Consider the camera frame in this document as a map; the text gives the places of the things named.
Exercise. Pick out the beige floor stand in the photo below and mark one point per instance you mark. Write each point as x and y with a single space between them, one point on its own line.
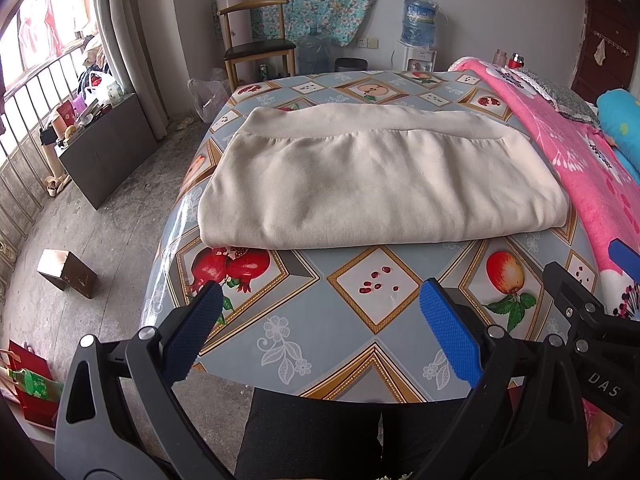
52 160

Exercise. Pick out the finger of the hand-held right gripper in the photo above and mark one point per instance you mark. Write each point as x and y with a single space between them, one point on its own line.
565 290
625 259

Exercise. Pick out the hanging red garment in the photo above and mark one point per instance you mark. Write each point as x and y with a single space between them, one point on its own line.
42 25

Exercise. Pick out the metal window railing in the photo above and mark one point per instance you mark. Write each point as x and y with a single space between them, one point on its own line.
15 200

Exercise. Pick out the white wall socket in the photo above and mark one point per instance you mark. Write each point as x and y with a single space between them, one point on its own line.
369 43

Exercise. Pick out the red gift box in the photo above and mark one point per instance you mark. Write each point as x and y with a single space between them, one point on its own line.
65 110

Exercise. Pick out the black trash bin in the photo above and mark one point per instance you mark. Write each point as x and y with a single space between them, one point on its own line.
350 65

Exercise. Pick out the small glass bottle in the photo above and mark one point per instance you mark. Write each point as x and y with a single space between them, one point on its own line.
498 57

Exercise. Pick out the white water dispenser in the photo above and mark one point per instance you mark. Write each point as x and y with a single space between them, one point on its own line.
417 57

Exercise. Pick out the red paper bag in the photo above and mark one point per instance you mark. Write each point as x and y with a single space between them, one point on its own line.
35 410

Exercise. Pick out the grey lace-trimmed cushion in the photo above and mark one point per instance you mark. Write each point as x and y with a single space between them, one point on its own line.
555 92

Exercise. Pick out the empty clear water jug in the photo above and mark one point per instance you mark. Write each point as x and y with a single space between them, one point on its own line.
314 55

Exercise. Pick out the brown cardboard box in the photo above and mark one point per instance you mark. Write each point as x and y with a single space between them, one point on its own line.
67 272

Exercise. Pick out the wooden chair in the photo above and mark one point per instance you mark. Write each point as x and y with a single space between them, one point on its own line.
257 49

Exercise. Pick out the glass jar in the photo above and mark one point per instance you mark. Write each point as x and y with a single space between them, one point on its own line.
114 92

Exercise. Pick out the pink floral blanket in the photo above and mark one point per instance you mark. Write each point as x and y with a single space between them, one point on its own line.
565 160

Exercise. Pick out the white plastic bag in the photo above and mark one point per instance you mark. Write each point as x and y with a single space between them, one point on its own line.
100 91

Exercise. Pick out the beige zip jacket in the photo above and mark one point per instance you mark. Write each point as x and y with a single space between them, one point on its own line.
375 185

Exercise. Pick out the green bottle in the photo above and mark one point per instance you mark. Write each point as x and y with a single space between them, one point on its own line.
35 382

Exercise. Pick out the brown wooden door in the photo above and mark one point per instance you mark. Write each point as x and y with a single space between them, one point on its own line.
610 20

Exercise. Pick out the fruit-print tablecloth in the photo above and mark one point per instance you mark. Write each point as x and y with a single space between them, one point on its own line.
310 340

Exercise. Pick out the dark low cabinet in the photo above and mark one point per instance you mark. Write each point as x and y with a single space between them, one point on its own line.
110 155

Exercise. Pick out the blue dotted pillow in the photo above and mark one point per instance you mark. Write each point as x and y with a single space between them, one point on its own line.
620 115

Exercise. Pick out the grey curtain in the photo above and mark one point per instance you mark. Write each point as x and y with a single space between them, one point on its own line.
125 35

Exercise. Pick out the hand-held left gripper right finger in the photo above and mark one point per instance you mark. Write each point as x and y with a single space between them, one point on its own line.
450 330

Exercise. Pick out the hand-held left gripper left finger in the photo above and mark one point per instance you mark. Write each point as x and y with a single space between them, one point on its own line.
195 330

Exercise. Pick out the white cardboard box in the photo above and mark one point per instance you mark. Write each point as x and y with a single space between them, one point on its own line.
237 25

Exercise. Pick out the clear plastic bag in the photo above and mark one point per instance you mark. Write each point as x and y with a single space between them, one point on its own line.
207 100

